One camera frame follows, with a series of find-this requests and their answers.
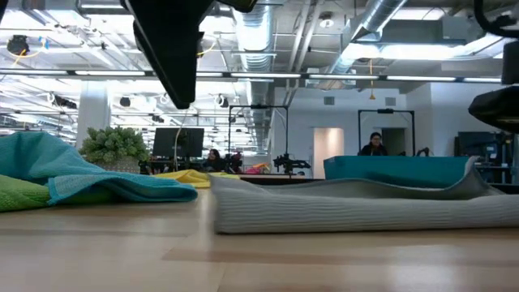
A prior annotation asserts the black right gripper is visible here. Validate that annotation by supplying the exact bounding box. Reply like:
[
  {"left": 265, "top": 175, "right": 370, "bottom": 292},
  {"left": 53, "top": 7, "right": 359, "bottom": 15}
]
[{"left": 468, "top": 85, "right": 519, "bottom": 134}]

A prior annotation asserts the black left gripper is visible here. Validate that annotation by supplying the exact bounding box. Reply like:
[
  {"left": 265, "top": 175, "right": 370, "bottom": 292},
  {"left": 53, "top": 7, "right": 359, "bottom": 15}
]
[{"left": 121, "top": 0, "right": 259, "bottom": 110}]

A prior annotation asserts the yellow microfiber towel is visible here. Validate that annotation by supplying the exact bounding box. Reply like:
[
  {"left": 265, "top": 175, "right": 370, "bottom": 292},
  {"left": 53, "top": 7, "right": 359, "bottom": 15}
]
[{"left": 153, "top": 169, "right": 240, "bottom": 190}]

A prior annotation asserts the turquoise microfiber towel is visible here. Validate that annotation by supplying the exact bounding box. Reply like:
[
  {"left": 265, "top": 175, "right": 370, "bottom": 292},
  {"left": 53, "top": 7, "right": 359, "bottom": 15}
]
[{"left": 0, "top": 131, "right": 199, "bottom": 206}]

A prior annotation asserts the grey microfiber towel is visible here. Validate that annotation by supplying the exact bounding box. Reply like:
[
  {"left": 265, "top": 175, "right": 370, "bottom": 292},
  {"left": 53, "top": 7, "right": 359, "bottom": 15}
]
[{"left": 209, "top": 156, "right": 519, "bottom": 235}]

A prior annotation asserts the green microfiber towel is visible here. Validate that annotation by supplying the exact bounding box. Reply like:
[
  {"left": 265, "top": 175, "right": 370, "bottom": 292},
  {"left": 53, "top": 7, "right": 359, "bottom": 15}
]
[{"left": 0, "top": 174, "right": 114, "bottom": 213}]

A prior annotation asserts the black equipment rack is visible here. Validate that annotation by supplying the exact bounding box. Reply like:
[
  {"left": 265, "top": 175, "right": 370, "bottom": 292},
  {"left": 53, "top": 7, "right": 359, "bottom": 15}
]
[{"left": 456, "top": 131, "right": 517, "bottom": 184}]

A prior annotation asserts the black background monitor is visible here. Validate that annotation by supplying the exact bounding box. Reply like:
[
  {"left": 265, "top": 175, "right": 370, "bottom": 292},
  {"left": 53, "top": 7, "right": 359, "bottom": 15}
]
[{"left": 152, "top": 127, "right": 205, "bottom": 160}]

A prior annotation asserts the white pillar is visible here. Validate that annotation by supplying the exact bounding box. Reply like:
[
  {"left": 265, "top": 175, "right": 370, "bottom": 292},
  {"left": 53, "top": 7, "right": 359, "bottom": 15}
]
[{"left": 75, "top": 79, "right": 113, "bottom": 141}]

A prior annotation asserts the teal tray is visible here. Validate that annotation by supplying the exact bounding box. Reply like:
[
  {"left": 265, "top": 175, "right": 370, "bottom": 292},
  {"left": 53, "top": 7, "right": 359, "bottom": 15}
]
[{"left": 323, "top": 156, "right": 471, "bottom": 190}]

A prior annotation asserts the green artificial potted plant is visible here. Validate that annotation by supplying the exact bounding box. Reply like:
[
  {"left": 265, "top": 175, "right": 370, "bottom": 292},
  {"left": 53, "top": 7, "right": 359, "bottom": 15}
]
[{"left": 79, "top": 126, "right": 150, "bottom": 174}]

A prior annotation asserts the person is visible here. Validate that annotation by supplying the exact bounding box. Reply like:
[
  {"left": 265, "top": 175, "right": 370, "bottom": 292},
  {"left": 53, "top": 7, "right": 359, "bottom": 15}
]
[
  {"left": 358, "top": 131, "right": 388, "bottom": 157},
  {"left": 202, "top": 148, "right": 223, "bottom": 172}
]

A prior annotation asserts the orange background object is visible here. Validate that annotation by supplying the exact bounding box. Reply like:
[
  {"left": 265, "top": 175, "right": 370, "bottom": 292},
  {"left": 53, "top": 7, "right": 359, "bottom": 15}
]
[{"left": 245, "top": 162, "right": 272, "bottom": 175}]

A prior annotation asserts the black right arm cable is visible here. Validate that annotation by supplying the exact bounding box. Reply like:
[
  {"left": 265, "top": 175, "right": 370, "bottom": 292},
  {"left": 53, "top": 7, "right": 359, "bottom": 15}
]
[{"left": 473, "top": 0, "right": 519, "bottom": 40}]

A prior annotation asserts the black background rig frame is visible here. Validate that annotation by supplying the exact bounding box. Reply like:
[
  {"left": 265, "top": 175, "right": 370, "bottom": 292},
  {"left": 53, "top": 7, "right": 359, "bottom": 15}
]
[
  {"left": 357, "top": 108, "right": 417, "bottom": 157},
  {"left": 228, "top": 104, "right": 290, "bottom": 163}
]

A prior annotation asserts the black aluminium table frame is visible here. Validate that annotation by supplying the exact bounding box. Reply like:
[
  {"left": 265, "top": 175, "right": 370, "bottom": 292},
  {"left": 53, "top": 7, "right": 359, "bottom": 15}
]
[{"left": 238, "top": 174, "right": 519, "bottom": 195}]

